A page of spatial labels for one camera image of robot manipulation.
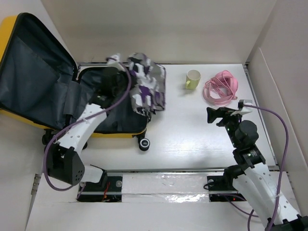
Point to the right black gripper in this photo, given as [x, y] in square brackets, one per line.
[212, 114]

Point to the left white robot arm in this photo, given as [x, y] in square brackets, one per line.
[62, 167]

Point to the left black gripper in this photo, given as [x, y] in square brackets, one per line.
[124, 74]

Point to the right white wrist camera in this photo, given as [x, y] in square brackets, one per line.
[243, 107]

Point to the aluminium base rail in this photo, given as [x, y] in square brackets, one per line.
[161, 187]

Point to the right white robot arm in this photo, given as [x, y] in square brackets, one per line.
[251, 177]

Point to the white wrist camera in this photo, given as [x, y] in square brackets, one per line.
[115, 61]
[243, 107]

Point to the yellow-green mug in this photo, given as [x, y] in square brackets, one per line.
[192, 79]

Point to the purple camouflage cloth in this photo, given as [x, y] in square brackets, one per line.
[148, 95]

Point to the yellow hard-shell suitcase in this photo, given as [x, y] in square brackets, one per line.
[40, 83]

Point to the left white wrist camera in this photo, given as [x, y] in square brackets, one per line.
[115, 61]

